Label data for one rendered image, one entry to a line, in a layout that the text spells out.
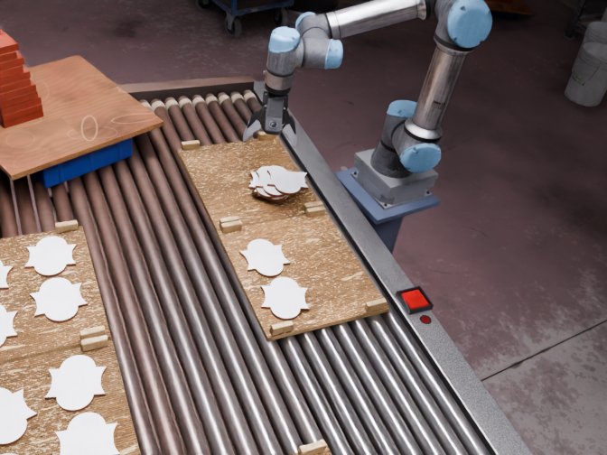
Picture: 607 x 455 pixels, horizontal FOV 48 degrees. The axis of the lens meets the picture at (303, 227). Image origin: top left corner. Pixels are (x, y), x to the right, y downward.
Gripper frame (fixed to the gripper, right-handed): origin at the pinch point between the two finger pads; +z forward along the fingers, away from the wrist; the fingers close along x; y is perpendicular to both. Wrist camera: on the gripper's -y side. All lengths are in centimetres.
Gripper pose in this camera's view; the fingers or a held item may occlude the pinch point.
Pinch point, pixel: (269, 146)
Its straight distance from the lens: 196.3
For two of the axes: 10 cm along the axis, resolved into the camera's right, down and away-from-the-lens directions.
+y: 0.1, -7.0, 7.2
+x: -9.9, -1.1, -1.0
